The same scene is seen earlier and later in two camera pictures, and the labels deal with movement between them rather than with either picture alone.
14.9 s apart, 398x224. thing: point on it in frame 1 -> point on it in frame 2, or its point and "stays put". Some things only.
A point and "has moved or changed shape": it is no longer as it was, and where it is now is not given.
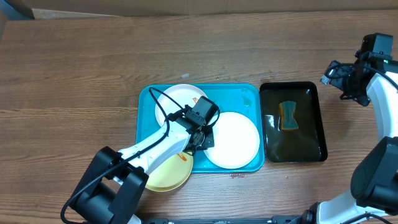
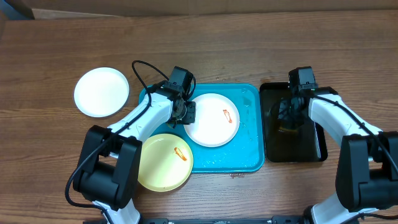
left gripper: (209, 142) -> (191, 117)
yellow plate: (171, 174) stays put
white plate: (236, 141) -> (101, 92)
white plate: (182, 94) has moved or changed shape
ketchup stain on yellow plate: (183, 157) stays put
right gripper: (337, 84) -> (288, 117)
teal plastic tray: (247, 99) stays put
